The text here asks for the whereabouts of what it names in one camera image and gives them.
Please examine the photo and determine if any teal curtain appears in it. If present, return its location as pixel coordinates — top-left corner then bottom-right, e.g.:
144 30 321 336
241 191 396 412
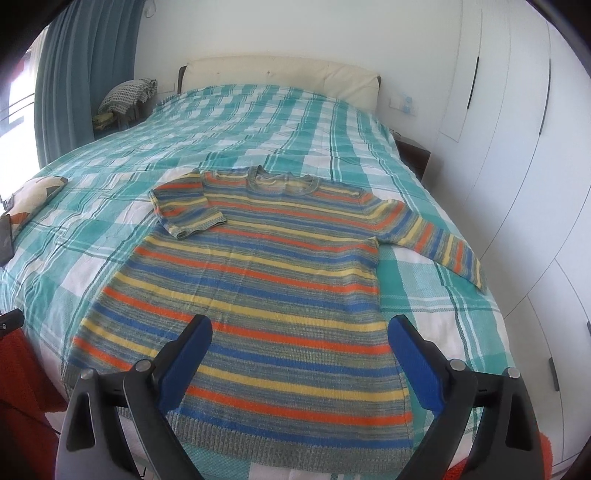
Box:
33 0 139 169

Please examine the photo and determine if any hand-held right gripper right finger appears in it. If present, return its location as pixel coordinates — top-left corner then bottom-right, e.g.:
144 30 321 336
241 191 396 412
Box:
387 315 543 480

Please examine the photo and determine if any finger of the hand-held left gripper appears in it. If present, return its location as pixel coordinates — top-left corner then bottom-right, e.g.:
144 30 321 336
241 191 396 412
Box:
0 310 25 333

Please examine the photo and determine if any striped knit sweater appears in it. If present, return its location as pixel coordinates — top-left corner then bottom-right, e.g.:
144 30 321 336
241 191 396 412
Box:
62 165 489 462

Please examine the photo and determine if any orange rug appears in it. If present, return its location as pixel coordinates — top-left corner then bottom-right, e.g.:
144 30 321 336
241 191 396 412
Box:
0 323 557 480

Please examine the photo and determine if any patterned cushion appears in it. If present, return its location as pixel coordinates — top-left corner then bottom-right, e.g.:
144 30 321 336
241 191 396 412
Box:
7 175 69 232

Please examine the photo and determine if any black smartphone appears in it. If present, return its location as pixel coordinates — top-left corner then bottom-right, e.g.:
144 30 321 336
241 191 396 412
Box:
0 213 14 267

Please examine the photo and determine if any cream padded headboard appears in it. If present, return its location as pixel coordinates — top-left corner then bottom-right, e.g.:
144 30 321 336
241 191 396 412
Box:
178 58 382 114

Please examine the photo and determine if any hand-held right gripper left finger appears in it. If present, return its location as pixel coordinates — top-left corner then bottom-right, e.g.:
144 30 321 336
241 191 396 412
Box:
55 314 214 480

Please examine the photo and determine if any dark wooden nightstand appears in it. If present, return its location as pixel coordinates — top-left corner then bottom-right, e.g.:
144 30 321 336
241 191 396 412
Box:
113 104 155 132
392 134 432 181

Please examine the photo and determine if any folded patterned blanket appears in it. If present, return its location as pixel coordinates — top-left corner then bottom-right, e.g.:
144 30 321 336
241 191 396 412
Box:
98 78 158 116

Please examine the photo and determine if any black window railing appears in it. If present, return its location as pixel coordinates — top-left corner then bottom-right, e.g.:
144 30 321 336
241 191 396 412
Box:
0 92 35 132

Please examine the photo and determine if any green checked bedspread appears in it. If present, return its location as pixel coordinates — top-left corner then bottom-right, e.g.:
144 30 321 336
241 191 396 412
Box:
0 82 511 480

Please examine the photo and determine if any white wardrobe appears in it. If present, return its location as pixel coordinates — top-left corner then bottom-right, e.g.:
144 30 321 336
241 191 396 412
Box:
434 0 591 480

